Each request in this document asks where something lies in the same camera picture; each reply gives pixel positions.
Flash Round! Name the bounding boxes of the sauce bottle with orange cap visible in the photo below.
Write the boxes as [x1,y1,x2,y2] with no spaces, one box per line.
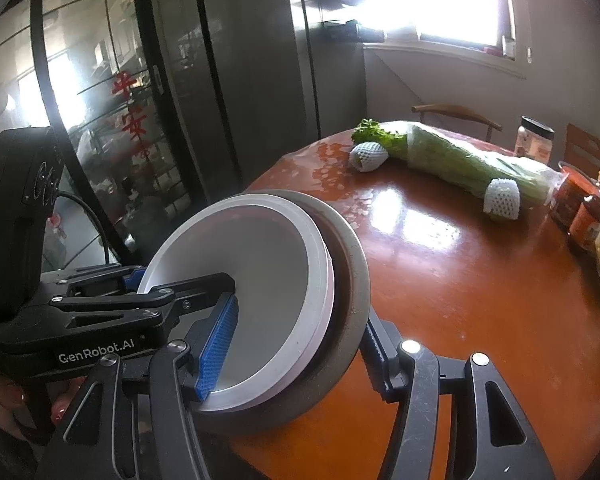
[569,168,600,253]

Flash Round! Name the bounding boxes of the person's left hand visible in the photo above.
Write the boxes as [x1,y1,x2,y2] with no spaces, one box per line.
[0,369,77,441]

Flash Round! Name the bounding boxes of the wire storage rack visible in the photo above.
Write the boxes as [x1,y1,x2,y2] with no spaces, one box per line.
[300,0,386,43]

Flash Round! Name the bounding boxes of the glass sliding door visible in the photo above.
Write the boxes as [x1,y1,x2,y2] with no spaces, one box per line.
[0,0,241,281]

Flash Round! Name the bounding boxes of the white jar with black lid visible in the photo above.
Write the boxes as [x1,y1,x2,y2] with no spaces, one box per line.
[514,116,556,163]

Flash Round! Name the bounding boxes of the celery in plastic bag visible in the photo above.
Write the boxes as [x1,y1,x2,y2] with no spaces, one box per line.
[351,118,571,211]

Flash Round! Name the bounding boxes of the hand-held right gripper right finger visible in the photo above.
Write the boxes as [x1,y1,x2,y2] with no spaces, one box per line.
[359,310,556,480]

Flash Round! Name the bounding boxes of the fruit in white foam net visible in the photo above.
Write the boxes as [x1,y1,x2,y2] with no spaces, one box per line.
[349,141,390,173]
[482,177,522,222]

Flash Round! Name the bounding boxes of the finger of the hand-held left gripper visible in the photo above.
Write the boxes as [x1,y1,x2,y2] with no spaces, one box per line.
[40,266,148,295]
[0,272,237,346]

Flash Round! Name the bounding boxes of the stainless steel bowl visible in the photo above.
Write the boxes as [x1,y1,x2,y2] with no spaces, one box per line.
[192,189,372,436]

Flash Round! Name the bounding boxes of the red instant noodle bowl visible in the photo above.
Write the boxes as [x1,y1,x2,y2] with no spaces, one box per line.
[136,199,313,401]

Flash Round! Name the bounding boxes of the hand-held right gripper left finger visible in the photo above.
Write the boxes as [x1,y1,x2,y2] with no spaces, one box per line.
[47,294,241,480]

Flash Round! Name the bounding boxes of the wooden chair with curved back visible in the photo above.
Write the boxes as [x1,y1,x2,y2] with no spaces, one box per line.
[411,103,503,143]

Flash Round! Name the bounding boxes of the grey refrigerator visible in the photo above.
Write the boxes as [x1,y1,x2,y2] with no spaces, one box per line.
[147,0,323,201]

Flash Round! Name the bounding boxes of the window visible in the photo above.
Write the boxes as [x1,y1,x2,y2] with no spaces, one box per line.
[350,0,526,61]

